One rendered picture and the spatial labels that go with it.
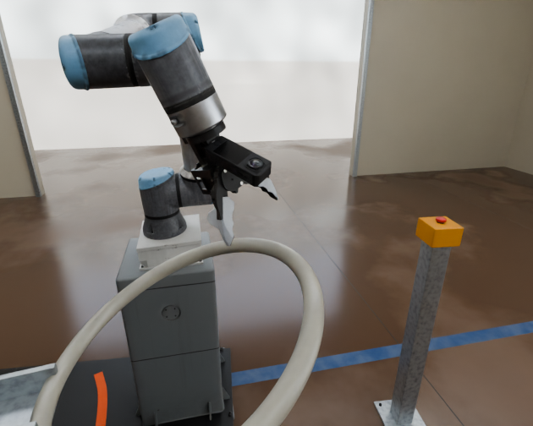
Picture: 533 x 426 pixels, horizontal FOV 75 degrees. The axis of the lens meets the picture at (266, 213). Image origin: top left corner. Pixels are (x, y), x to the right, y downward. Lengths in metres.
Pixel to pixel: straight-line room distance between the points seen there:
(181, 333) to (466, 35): 6.24
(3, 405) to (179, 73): 0.60
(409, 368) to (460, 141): 5.70
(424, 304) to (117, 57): 1.40
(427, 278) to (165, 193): 1.12
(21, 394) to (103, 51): 0.59
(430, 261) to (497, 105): 6.11
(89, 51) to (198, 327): 1.25
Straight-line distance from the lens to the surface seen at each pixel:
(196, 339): 1.70
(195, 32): 1.23
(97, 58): 0.70
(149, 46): 0.57
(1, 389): 0.76
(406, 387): 1.92
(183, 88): 0.56
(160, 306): 1.59
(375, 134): 6.15
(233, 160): 0.57
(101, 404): 2.23
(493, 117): 7.49
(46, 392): 0.71
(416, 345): 1.76
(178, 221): 1.56
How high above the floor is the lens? 1.61
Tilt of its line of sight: 22 degrees down
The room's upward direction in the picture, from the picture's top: straight up
